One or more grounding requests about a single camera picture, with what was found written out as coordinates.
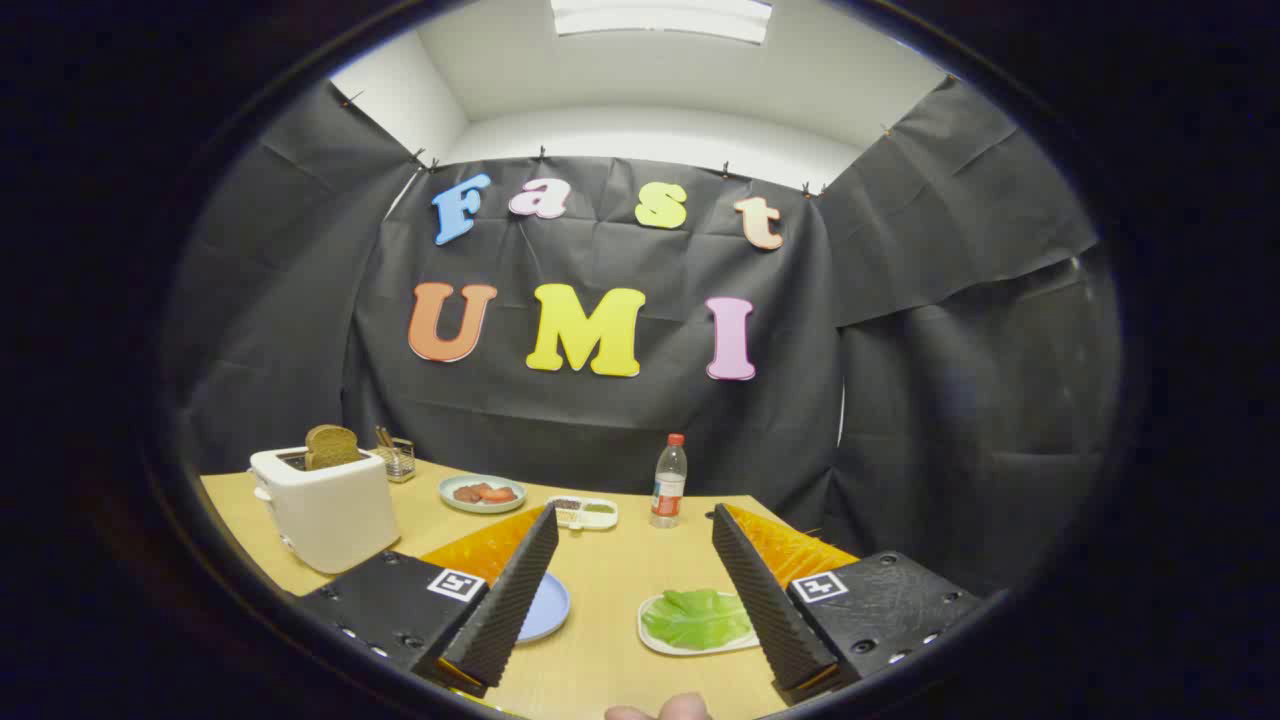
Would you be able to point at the white rectangular plate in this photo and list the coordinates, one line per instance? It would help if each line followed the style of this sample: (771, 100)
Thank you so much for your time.
(690, 648)

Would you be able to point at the red tomato slice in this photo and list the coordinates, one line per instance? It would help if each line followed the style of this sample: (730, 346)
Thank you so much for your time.
(497, 494)

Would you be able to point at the brown toasted bread slice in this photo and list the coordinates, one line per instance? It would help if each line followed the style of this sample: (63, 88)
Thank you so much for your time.
(332, 447)

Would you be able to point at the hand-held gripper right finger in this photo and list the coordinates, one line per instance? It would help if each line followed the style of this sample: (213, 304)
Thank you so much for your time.
(765, 610)

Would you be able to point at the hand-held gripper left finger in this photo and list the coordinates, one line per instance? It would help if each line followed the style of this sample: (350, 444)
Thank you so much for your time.
(505, 610)

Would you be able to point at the clear red-capped water bottle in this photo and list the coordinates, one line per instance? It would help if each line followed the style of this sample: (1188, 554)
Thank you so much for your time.
(667, 490)

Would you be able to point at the pale green round plate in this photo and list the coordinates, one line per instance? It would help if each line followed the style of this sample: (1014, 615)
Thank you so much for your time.
(482, 504)

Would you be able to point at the brown meat slice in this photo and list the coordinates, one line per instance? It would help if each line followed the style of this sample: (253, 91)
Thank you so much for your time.
(466, 493)

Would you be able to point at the ceiling light panel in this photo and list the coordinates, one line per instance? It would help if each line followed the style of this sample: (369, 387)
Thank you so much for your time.
(660, 18)

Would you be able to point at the white toaster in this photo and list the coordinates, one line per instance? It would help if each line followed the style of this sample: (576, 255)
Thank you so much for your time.
(330, 520)

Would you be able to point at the green lettuce leaf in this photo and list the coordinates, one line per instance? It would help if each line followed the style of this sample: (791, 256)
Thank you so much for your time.
(695, 618)

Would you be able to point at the blue round plate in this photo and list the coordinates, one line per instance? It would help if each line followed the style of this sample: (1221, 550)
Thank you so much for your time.
(548, 608)

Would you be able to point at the white compartment condiment tray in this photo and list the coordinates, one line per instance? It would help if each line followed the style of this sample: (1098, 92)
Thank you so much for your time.
(590, 514)

